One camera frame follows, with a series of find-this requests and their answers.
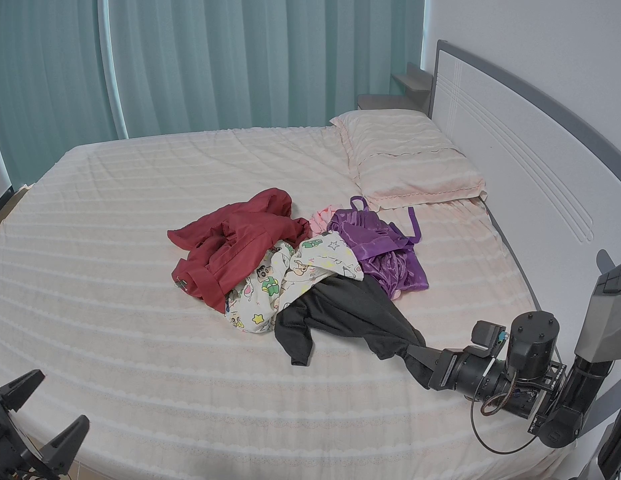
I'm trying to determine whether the blue-green curtain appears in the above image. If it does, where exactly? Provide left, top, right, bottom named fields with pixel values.
left=101, top=0, right=427, bottom=139
left=0, top=0, right=130, bottom=191

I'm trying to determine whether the bed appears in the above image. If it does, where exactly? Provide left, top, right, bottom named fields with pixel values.
left=0, top=39, right=621, bottom=480

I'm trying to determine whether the black cable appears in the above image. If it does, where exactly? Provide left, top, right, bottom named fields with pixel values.
left=471, top=363, right=546, bottom=455

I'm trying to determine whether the grey bedside table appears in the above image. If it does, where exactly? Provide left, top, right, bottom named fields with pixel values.
left=357, top=63, right=435, bottom=117

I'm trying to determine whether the purple satin garment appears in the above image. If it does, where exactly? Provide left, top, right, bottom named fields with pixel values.
left=327, top=195, right=430, bottom=301

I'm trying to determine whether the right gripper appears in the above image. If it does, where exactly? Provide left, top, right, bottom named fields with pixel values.
left=403, top=345, right=511, bottom=405

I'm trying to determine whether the dark red garment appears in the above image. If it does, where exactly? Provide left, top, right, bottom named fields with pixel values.
left=167, top=188, right=312, bottom=315

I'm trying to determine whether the white printed garment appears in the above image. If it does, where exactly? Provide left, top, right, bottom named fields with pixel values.
left=224, top=233, right=365, bottom=335

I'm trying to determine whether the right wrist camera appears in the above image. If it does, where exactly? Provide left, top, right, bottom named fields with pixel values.
left=471, top=320, right=509, bottom=360

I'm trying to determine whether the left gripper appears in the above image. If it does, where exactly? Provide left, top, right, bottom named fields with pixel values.
left=0, top=369, right=90, bottom=480

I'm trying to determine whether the pale pink pillow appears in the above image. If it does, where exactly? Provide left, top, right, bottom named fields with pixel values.
left=330, top=109, right=488, bottom=212

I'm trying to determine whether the pink garment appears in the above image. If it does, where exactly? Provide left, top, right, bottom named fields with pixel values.
left=309, top=207, right=341, bottom=236

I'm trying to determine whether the black T-shirt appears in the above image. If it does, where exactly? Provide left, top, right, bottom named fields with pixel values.
left=274, top=274, right=426, bottom=367

